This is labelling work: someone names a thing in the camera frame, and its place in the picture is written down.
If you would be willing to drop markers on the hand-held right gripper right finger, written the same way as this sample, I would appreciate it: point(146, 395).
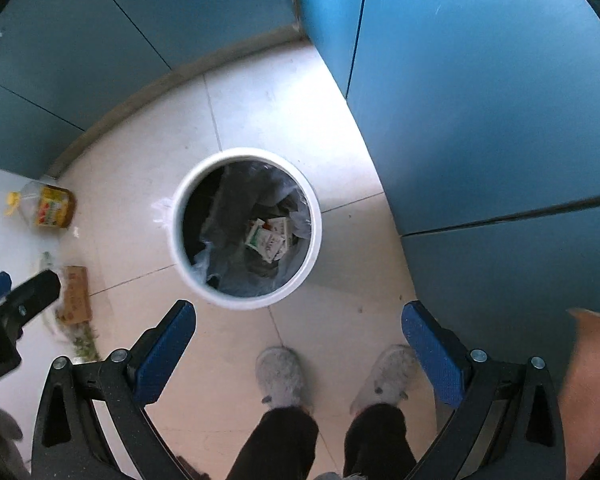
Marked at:
point(430, 355)

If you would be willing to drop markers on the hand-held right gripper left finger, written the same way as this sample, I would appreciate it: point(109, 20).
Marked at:
point(166, 350)

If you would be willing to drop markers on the white round trash bin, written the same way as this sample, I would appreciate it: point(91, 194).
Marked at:
point(240, 300)

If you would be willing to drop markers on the person's right forearm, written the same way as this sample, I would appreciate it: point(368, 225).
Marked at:
point(590, 385)

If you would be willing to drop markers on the brown cardboard box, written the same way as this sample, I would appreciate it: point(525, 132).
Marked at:
point(75, 294)

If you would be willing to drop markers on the grey fluffy slipper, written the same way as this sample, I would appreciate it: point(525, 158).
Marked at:
point(385, 375)
point(282, 375)

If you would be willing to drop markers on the plastic bag of green scraps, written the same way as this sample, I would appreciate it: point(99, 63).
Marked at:
point(86, 342)

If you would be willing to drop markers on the yellow cooking oil bottle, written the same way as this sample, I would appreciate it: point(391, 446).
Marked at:
point(50, 206)

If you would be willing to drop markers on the clear plastic bin liner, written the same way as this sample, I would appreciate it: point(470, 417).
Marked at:
point(230, 280)

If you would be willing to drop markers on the person's right leg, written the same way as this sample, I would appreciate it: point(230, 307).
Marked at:
point(380, 445)

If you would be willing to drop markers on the person's leg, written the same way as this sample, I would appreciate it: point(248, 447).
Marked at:
point(280, 445)
point(380, 445)

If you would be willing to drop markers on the white green printed packet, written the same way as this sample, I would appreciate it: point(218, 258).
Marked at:
point(274, 246)
point(255, 236)
point(283, 226)

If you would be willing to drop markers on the person's left leg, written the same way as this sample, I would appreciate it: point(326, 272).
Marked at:
point(280, 445)

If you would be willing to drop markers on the blue cabinet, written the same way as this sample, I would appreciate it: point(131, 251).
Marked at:
point(480, 110)
point(105, 35)

